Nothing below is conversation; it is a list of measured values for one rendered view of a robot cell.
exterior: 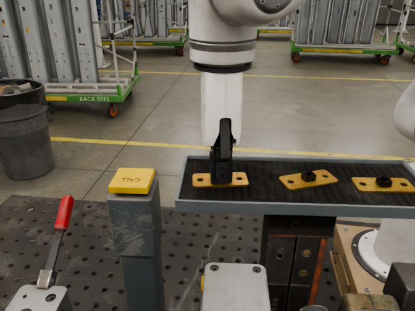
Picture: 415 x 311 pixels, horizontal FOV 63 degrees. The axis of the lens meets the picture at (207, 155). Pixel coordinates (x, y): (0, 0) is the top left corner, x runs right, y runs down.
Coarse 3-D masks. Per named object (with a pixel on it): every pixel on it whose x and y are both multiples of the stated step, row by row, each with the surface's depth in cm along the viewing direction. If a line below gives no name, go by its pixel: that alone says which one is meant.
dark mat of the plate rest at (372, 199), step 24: (192, 168) 56; (240, 168) 56; (264, 168) 56; (288, 168) 56; (312, 168) 56; (336, 168) 56; (360, 168) 56; (384, 168) 56; (192, 192) 49; (216, 192) 49; (240, 192) 49; (264, 192) 49; (288, 192) 49; (312, 192) 49; (336, 192) 49; (360, 192) 49
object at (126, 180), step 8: (120, 168) 56; (128, 168) 56; (136, 168) 56; (144, 168) 56; (152, 168) 56; (120, 176) 53; (128, 176) 53; (136, 176) 53; (144, 176) 53; (152, 176) 54; (112, 184) 51; (120, 184) 51; (128, 184) 51; (136, 184) 51; (144, 184) 51; (112, 192) 51; (120, 192) 51; (128, 192) 51; (136, 192) 51; (144, 192) 51
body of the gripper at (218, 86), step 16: (208, 80) 41; (224, 80) 41; (240, 80) 41; (208, 96) 41; (224, 96) 41; (240, 96) 42; (208, 112) 42; (224, 112) 42; (240, 112) 42; (208, 128) 43; (240, 128) 43; (208, 144) 44
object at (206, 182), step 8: (192, 176) 53; (200, 176) 53; (208, 176) 53; (232, 176) 53; (240, 176) 53; (200, 184) 51; (208, 184) 51; (216, 184) 51; (224, 184) 51; (232, 184) 51; (240, 184) 51; (248, 184) 51
